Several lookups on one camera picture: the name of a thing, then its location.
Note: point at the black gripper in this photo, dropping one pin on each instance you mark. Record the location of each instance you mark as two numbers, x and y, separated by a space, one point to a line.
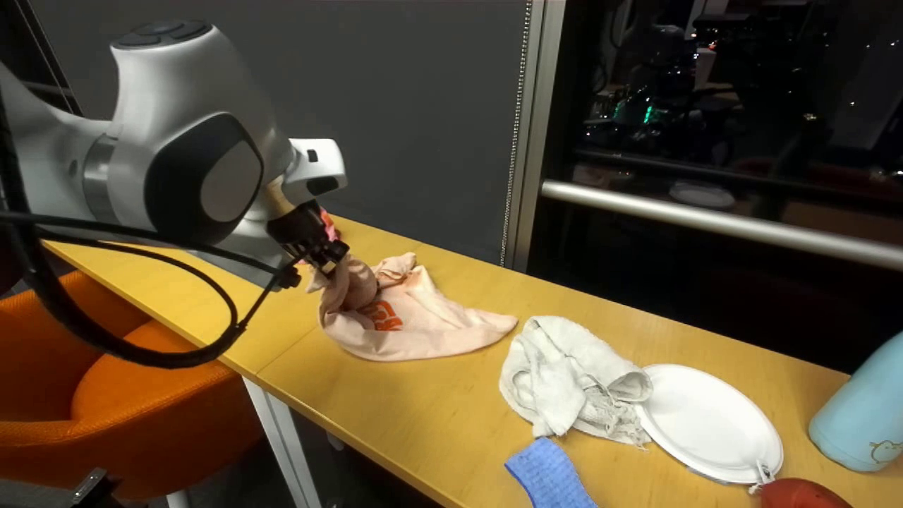
302 236

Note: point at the orange plush ball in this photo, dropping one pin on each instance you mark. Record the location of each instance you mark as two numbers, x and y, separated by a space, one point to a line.
795 493

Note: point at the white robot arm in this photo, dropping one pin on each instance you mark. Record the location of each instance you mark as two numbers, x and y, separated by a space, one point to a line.
189 151

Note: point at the blue cloth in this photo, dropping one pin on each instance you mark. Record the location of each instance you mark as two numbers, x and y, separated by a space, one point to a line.
549 479

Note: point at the silver window rail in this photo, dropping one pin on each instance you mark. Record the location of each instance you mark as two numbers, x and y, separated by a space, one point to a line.
728 226

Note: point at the light blue water bottle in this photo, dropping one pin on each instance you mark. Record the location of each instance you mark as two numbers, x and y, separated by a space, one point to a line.
861 425

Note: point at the white towel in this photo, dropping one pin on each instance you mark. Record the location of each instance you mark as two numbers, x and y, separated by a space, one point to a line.
566 379

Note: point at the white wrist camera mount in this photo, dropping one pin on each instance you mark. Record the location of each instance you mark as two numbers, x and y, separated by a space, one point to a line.
316 171

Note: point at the white plate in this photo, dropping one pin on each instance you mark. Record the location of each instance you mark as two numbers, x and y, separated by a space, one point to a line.
709 428

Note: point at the orange chair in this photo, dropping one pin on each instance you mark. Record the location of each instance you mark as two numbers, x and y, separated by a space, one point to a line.
68 411

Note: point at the peach t-shirt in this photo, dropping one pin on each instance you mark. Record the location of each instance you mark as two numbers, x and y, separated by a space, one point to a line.
392 312

